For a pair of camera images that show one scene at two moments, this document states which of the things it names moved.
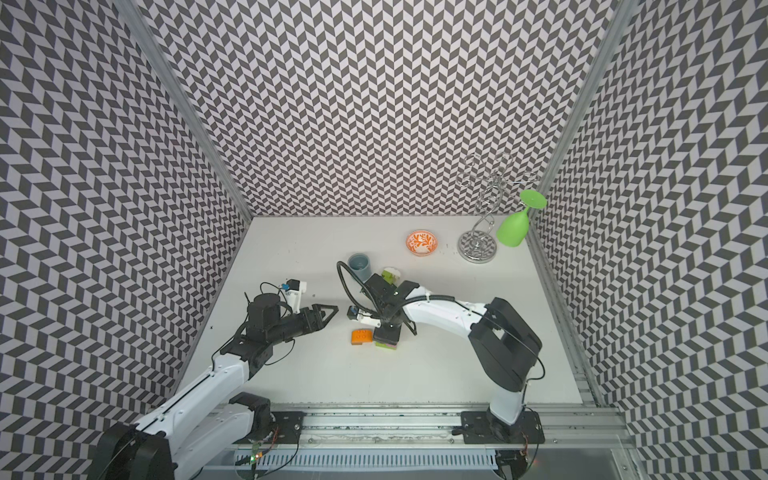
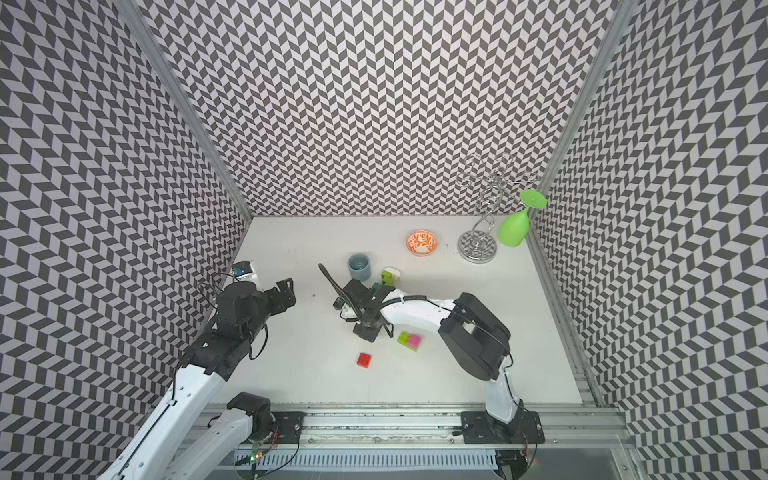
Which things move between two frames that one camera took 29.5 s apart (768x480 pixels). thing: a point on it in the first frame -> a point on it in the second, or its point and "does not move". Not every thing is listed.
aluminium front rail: x=439 y=427 does not move
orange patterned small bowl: x=421 y=242 does not move
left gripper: x=317 y=315 -> x=286 y=293
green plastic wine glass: x=513 y=228 does not move
